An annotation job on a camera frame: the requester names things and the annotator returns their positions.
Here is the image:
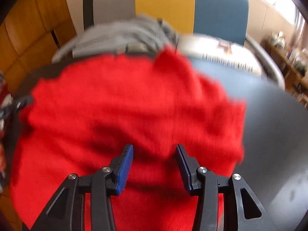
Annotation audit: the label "grey yellow blue sofa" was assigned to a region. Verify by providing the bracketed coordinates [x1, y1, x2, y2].
[82, 0, 285, 89]

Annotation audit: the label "wooden desk with clutter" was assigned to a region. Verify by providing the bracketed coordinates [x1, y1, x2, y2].
[262, 37, 307, 108]

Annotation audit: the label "red knit sweater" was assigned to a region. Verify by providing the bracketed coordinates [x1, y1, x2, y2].
[10, 49, 246, 230]

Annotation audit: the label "white printed cushion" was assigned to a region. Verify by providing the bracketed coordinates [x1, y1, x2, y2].
[177, 34, 265, 76]

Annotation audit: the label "grey garment on sofa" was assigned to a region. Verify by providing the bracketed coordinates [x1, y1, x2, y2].
[52, 15, 178, 63]

